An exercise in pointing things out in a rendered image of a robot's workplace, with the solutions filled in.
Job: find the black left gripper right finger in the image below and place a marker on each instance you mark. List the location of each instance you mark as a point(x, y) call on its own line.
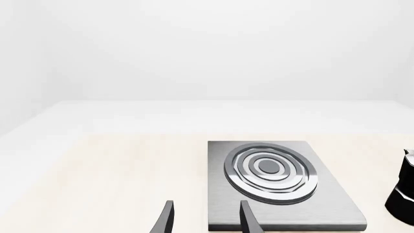
point(249, 219)

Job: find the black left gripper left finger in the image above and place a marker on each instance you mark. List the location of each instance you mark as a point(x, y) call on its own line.
point(165, 221)

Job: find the flat grey stove plate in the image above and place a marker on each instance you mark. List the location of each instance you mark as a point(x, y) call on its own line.
point(271, 170)

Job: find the black moka pot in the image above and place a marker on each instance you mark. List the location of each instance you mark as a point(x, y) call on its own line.
point(402, 194)

